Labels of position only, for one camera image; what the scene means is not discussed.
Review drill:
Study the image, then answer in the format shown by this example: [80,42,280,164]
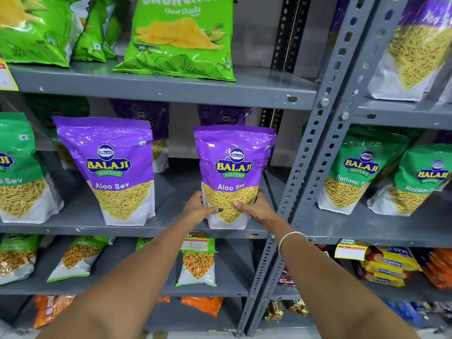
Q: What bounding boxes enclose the dark maroon snack packet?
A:
[277,266,294,287]

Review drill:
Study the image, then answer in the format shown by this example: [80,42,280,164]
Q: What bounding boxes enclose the gold wrapped candy pack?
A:
[264,299,286,323]
[286,299,308,316]

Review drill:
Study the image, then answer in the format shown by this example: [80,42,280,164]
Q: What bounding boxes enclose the person's left hand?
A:
[182,190,224,228]

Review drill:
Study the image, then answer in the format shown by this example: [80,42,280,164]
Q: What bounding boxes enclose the grey metal shelving rack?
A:
[245,0,452,329]

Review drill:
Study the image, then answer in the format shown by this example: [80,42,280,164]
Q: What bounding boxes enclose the person's left forearm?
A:
[37,222,198,339]

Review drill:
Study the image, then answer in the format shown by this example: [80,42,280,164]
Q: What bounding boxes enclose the grey metal shelf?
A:
[0,0,380,339]

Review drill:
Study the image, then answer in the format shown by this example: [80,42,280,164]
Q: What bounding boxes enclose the silver bangle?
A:
[277,231,308,262]

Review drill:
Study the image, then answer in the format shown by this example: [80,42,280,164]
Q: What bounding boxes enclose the blue snack packets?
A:
[384,300,452,328]

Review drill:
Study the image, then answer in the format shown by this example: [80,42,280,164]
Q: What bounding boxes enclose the person's right hand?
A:
[232,189,289,241]

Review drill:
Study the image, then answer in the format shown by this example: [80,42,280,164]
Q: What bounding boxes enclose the person's right forearm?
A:
[279,233,421,339]

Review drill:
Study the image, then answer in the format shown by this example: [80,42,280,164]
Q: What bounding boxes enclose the yellow biscuit packet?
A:
[359,259,413,280]
[355,271,407,288]
[365,246,423,273]

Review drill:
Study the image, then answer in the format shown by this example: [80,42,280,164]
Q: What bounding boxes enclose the orange snack bag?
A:
[420,248,452,291]

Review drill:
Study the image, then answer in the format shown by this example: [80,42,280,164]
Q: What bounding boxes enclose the yellow black price tag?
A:
[179,231,210,252]
[0,56,19,92]
[334,238,373,262]

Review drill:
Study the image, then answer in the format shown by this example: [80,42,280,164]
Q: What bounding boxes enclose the row of light green chip bags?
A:
[0,0,236,82]

